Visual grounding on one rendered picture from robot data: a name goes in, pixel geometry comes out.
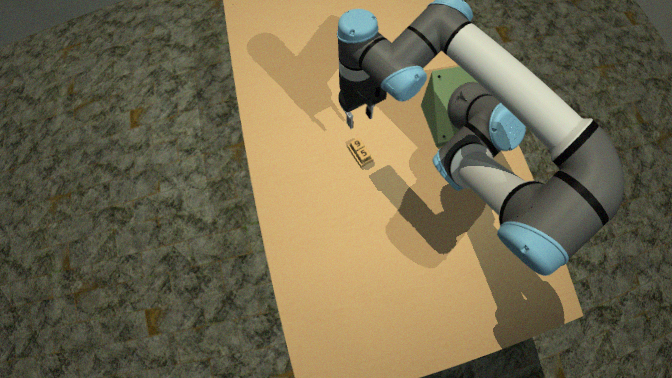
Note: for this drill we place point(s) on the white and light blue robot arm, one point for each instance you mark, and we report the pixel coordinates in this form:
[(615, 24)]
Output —
[(544, 225)]

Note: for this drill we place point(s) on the beige number cube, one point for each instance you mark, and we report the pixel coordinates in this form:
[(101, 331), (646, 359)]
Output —
[(363, 155), (356, 145)]

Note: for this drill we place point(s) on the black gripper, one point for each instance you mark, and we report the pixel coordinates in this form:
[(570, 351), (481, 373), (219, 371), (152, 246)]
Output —
[(361, 89)]

